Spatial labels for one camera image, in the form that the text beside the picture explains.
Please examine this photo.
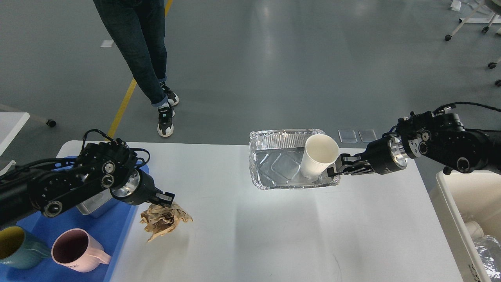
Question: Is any pink ribbed mug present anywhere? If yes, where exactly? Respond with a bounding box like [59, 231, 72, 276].
[51, 228, 112, 273]

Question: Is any beige plastic bin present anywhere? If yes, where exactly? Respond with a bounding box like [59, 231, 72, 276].
[429, 171, 501, 282]

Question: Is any white cup in bin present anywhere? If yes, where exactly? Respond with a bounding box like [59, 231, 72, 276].
[465, 220, 485, 239]

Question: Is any person in dark clothes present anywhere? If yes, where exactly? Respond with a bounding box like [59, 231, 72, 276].
[94, 0, 179, 137]

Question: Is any aluminium foil tray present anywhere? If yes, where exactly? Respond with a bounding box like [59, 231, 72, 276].
[249, 129, 341, 190]

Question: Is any brown paper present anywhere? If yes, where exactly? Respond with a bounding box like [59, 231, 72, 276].
[140, 201, 193, 242]

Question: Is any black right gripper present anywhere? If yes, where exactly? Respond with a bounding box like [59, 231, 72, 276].
[327, 136, 408, 178]

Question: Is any blue plastic tray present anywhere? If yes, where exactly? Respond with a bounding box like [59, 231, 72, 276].
[0, 199, 137, 282]

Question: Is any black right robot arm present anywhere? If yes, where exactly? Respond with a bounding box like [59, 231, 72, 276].
[327, 102, 501, 177]

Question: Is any clear floor plate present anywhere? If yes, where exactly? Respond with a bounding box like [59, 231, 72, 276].
[338, 129, 358, 143]
[358, 129, 378, 143]

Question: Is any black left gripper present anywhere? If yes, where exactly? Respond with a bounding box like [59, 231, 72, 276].
[111, 168, 175, 208]

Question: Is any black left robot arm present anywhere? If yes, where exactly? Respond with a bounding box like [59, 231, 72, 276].
[0, 129, 175, 226]

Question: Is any clear floor plate right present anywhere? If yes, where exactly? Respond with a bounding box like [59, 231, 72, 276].
[358, 129, 378, 143]

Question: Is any white rolling chair base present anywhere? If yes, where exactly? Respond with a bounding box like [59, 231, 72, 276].
[431, 0, 500, 94]

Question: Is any white paper cup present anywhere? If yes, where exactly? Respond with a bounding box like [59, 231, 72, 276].
[299, 134, 340, 179]

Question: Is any white paper scrap on floor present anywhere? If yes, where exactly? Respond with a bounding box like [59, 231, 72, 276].
[100, 40, 114, 48]

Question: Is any clear floor plate left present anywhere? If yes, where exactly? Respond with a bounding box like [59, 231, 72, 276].
[338, 129, 358, 143]

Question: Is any teal ceramic mug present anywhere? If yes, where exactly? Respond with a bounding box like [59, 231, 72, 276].
[0, 226, 52, 269]

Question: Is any stainless steel rectangular tray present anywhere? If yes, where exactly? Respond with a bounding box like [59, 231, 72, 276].
[76, 190, 119, 218]

